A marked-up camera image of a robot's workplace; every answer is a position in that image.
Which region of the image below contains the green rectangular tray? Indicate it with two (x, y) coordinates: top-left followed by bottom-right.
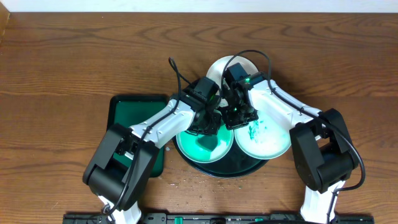
(106, 95), (168, 177)

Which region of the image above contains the white plate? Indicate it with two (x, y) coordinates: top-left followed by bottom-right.
(234, 111), (291, 160)
(175, 124), (234, 163)
(206, 55), (259, 86)

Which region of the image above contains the dark green sponge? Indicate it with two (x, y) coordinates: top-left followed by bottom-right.
(196, 135), (218, 152)

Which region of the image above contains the white plate back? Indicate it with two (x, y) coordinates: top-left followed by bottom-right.
(206, 55), (259, 86)

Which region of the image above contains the round black tray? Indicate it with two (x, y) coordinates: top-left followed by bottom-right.
(173, 76), (290, 179)

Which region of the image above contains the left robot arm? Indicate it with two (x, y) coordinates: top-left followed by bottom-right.
(83, 92), (220, 223)

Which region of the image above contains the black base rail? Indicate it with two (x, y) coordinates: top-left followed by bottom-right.
(62, 212), (375, 224)

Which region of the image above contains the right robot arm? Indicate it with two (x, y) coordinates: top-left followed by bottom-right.
(221, 72), (364, 223)

